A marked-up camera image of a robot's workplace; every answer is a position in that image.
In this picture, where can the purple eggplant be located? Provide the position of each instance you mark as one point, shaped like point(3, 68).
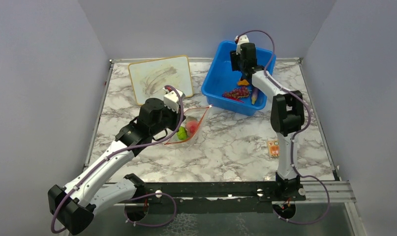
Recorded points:
point(254, 95)

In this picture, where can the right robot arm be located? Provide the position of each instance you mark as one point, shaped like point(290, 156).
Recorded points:
point(287, 114)

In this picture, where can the pink peach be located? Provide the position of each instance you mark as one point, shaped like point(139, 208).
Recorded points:
point(192, 127)

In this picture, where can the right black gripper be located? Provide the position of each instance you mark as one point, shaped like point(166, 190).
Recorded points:
point(234, 57)

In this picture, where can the red chili pepper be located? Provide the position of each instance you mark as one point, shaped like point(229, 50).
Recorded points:
point(238, 100)

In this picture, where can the small whiteboard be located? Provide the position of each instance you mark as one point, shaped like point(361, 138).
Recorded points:
point(148, 78)

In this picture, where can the orange snack packet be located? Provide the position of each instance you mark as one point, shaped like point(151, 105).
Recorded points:
point(273, 148)

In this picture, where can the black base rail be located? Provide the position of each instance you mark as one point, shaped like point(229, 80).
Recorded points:
point(212, 197)

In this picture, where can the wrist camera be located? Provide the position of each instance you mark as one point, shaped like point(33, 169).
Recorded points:
point(171, 100)
point(239, 40)

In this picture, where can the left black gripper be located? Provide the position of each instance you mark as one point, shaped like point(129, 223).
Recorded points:
point(177, 117)

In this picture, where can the clear zip top bag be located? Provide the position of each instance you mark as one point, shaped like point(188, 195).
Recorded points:
point(201, 114)

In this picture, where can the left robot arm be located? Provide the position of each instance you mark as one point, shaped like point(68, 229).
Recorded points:
point(75, 204)

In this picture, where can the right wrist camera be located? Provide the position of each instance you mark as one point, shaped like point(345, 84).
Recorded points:
point(239, 40)

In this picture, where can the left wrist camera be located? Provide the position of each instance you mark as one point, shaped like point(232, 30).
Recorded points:
point(171, 100)

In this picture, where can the green lime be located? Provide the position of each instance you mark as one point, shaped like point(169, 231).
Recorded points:
point(182, 134)

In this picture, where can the orange food piece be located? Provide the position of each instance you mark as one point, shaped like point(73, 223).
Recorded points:
point(243, 83)

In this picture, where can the blue plastic bin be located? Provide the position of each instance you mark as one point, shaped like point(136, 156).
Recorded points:
point(220, 78)

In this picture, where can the red grape bunch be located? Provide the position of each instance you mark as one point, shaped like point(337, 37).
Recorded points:
point(237, 93)

